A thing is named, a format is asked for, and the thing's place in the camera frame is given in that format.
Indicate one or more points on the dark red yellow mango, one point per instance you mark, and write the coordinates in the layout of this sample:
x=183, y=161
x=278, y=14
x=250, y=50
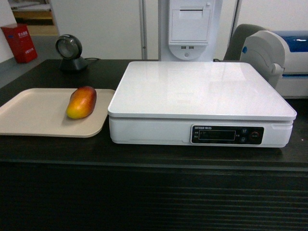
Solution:
x=82, y=102

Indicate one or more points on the white checkout scale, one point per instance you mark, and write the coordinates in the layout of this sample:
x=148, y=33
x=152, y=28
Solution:
x=199, y=104

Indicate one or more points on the black checkout counter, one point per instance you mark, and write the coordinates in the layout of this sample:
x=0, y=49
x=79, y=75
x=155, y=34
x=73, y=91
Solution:
x=93, y=184

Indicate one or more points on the white receipt printer kiosk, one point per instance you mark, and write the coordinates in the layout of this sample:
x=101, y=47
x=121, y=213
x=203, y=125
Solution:
x=195, y=30

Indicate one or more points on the grey office chair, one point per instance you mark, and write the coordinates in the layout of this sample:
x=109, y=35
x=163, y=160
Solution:
x=236, y=43

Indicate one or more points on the black barcode scanner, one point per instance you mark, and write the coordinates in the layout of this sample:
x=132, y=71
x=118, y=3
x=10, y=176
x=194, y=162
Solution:
x=70, y=49

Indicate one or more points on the beige plastic tray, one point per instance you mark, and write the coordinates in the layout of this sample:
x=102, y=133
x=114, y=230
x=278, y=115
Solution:
x=42, y=112

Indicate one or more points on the white blue label printer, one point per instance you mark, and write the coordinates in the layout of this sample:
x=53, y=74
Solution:
x=281, y=57

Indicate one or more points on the wooden shelf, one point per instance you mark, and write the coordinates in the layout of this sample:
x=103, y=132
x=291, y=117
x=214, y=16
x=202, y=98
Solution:
x=37, y=14

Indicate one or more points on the red box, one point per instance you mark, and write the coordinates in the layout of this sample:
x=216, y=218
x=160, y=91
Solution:
x=20, y=42

